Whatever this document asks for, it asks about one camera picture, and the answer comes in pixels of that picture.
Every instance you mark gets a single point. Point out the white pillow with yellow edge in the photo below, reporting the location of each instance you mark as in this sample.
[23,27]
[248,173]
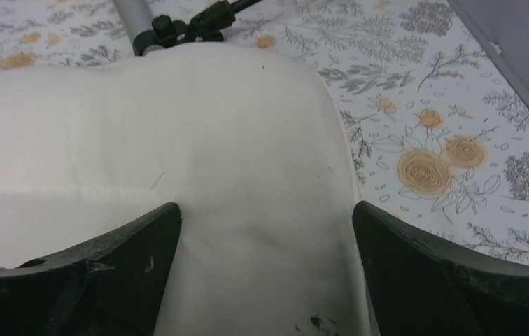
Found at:
[248,143]

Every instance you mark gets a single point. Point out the grey metal cylinder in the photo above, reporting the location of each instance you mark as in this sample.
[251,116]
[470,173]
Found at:
[137,18]

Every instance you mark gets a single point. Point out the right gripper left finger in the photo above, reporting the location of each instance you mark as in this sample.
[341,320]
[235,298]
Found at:
[110,285]

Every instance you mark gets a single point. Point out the floral patterned table mat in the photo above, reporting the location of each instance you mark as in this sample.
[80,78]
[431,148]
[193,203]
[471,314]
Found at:
[438,136]

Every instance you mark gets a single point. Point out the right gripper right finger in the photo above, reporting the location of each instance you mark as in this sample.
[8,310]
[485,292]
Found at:
[422,284]

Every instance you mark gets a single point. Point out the black tripod stand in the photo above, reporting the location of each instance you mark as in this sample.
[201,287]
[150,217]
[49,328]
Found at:
[206,26]

